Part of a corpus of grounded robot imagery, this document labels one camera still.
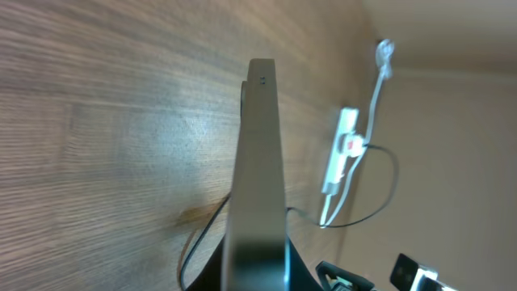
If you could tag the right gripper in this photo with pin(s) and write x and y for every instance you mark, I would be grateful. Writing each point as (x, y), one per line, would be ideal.
(333, 278)

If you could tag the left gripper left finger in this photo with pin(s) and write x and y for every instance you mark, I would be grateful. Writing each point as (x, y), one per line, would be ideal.
(210, 277)

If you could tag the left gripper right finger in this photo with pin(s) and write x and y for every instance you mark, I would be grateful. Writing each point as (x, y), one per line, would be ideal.
(299, 278)

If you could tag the Galaxy S25 smartphone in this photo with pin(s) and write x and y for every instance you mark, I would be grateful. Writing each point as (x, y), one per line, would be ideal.
(255, 255)

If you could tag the white power strip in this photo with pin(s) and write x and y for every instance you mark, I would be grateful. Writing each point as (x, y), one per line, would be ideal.
(338, 154)

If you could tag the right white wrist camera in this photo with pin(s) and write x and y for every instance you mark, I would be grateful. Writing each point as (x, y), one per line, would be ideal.
(409, 275)

